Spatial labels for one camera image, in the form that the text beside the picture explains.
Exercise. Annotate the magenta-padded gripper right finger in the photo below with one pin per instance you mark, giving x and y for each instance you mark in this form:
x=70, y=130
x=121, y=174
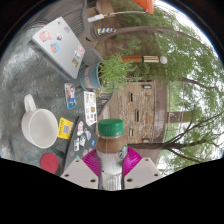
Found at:
x=145, y=170

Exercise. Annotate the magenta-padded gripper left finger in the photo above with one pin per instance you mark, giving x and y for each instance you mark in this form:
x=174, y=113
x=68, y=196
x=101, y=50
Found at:
x=78, y=171

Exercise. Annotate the green-capped coffee drink bottle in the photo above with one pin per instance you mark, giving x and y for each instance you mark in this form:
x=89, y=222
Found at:
x=111, y=150

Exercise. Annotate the dark-trunked tree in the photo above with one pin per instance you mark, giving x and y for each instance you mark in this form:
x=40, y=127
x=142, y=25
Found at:
x=146, y=145

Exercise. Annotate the black laptop with stickers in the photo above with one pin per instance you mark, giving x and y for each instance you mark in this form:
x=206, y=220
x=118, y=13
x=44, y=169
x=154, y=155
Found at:
x=81, y=143

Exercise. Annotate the flat round red coaster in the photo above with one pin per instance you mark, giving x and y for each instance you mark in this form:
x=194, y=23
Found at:
x=49, y=162

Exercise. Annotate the yellow card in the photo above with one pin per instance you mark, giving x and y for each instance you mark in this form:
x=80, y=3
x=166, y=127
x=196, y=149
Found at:
x=65, y=128

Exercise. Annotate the white ceramic mug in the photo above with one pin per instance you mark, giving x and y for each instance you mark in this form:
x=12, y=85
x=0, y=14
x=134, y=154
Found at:
x=39, y=128

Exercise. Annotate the white sticker sheet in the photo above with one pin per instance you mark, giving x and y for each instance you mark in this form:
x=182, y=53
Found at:
x=90, y=108

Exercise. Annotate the blue picture card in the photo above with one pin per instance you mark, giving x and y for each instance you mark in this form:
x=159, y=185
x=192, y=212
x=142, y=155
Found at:
x=70, y=96

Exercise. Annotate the potted plant in blue pot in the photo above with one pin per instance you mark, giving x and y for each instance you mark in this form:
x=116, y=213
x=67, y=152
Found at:
x=90, y=76

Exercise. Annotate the silver laptop with stickers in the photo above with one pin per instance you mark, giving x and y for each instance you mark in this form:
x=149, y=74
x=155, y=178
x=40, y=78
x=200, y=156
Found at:
x=60, y=46

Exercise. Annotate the pale-trunked tree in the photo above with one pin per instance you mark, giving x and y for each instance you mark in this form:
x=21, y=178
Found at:
x=150, y=31

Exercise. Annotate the blue yellow striped cone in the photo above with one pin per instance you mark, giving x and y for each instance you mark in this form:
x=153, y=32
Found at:
x=106, y=31

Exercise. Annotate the white sign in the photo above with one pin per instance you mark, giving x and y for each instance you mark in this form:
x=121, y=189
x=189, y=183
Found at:
x=96, y=18

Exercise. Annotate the orange canopy umbrella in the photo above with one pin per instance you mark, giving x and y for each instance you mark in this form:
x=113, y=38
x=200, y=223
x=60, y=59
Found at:
x=146, y=5

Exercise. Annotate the stone fountain wall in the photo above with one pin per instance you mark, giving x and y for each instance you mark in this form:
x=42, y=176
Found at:
x=140, y=113

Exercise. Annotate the globe-topped lamp post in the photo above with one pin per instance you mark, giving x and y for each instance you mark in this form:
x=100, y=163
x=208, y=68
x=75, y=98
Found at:
x=143, y=59

